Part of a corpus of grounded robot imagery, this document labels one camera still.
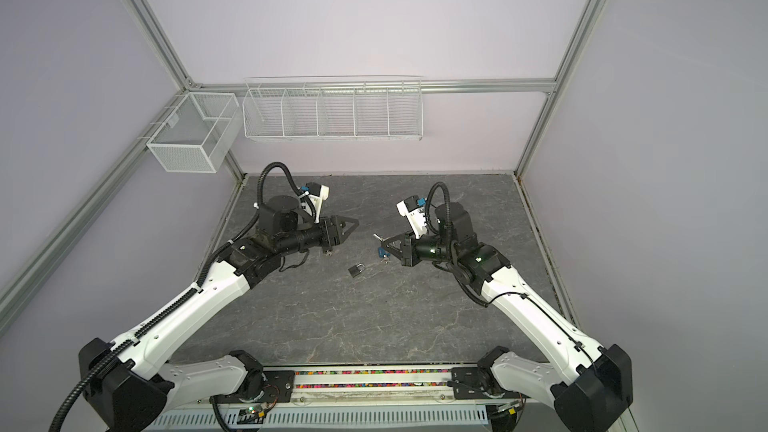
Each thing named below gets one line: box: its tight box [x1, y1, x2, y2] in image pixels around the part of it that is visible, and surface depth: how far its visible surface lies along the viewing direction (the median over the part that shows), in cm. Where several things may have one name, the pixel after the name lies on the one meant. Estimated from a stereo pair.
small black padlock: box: [348, 263, 365, 278], surface depth 96 cm
